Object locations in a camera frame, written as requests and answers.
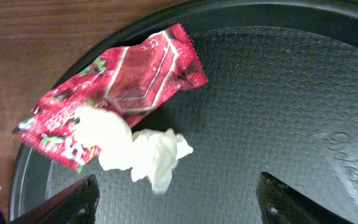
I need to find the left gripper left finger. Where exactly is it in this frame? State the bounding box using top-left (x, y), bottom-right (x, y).
top-left (11, 174), bottom-right (100, 224)

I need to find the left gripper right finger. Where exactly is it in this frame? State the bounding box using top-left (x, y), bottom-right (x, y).
top-left (256, 172), bottom-right (352, 224)

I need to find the red snack wrapper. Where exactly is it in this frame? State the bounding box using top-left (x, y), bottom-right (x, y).
top-left (13, 24), bottom-right (207, 171)

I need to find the white crumpled tissue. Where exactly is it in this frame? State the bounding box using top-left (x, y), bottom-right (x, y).
top-left (73, 106), bottom-right (193, 194)

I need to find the round black serving tray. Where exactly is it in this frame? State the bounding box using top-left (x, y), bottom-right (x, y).
top-left (9, 1), bottom-right (358, 223)

